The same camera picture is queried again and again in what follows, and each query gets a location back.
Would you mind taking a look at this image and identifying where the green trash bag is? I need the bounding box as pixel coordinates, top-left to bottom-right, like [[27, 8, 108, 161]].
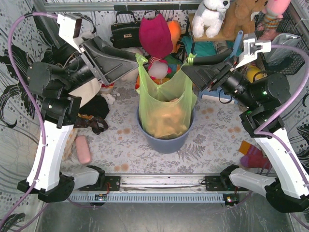
[[136, 54, 197, 139]]

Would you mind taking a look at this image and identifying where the blue round trash bin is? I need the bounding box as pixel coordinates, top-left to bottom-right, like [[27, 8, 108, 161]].
[[136, 108, 196, 154]]

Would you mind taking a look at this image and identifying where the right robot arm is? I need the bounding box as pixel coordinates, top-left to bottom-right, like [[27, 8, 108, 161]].
[[182, 54, 309, 213]]

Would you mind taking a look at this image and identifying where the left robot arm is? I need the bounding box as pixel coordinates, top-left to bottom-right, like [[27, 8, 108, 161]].
[[17, 36, 138, 203]]

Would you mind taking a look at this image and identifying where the cream canvas tote bag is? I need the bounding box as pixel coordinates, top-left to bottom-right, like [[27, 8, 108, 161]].
[[69, 78, 101, 108]]

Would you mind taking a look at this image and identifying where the magenta cloth bag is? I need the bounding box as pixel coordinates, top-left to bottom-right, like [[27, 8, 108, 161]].
[[139, 14, 173, 58]]

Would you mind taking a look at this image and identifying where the brown patterned bag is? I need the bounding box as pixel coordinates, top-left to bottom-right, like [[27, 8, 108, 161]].
[[74, 116, 109, 135]]

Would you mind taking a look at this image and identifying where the blue floor sweeper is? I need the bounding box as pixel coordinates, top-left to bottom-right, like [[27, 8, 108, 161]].
[[198, 30, 243, 104]]

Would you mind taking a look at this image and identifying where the red cloth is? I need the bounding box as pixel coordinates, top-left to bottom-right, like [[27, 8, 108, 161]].
[[101, 83, 114, 88]]

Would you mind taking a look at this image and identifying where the yellow plush duck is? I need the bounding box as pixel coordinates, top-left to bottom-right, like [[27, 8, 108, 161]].
[[246, 65, 263, 83]]

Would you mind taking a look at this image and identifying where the cream plush lamb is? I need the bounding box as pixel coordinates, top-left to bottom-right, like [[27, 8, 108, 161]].
[[121, 47, 143, 81]]

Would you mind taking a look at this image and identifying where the teal folded cloth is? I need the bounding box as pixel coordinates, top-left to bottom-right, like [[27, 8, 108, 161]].
[[182, 36, 234, 57]]

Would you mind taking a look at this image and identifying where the rainbow striped cloth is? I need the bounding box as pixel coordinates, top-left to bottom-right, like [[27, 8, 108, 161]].
[[137, 55, 182, 85]]

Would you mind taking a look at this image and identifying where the black leather handbag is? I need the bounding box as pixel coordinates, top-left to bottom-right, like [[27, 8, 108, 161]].
[[110, 11, 142, 49]]

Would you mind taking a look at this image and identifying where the grey patterned ball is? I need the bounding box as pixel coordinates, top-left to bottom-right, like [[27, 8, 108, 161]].
[[213, 41, 229, 54]]

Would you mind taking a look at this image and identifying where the black cloth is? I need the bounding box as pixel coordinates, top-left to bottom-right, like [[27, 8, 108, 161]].
[[79, 95, 110, 119]]

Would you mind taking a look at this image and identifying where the pink faced plush doll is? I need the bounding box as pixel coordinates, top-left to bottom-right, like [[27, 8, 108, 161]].
[[148, 56, 172, 80]]

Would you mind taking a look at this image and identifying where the silver foil pouch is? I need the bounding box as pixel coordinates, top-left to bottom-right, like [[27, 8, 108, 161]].
[[264, 32, 302, 65]]

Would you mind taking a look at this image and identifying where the orange plush toy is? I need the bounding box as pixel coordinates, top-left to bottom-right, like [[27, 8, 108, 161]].
[[167, 21, 181, 53]]

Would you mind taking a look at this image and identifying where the white plush dog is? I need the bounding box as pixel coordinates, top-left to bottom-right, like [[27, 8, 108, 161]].
[[192, 0, 230, 38]]

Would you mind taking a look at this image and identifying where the orange white checked towel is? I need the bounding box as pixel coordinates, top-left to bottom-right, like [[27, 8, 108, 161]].
[[62, 128, 78, 160]]

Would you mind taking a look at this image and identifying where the brown teddy bear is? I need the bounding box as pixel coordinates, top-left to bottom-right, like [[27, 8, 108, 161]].
[[223, 0, 268, 37]]

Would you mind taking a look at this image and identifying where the pink foam roller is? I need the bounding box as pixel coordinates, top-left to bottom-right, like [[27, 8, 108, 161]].
[[75, 136, 91, 165]]

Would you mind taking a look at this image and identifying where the pink plush toy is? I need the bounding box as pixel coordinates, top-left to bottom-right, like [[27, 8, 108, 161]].
[[260, 0, 291, 30]]

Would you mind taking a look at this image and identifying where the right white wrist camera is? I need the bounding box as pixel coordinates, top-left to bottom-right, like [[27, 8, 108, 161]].
[[235, 33, 271, 69]]

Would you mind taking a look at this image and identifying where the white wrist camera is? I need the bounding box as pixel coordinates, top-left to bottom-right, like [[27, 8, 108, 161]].
[[235, 33, 271, 69], [57, 14, 83, 53]]

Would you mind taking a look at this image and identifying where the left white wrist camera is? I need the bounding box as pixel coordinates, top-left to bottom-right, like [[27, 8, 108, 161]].
[[57, 14, 83, 53]]

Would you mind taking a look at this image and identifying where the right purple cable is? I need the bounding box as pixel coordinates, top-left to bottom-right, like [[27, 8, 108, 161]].
[[254, 44, 309, 228]]

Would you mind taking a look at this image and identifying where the purple cable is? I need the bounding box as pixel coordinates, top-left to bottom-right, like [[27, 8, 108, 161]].
[[0, 12, 58, 232], [254, 44, 309, 228]]

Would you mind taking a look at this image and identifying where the black wire basket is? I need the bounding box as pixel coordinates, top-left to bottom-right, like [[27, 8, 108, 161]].
[[255, 12, 309, 75]]

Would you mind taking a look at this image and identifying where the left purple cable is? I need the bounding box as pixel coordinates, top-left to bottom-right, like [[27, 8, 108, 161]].
[[0, 12, 58, 232]]

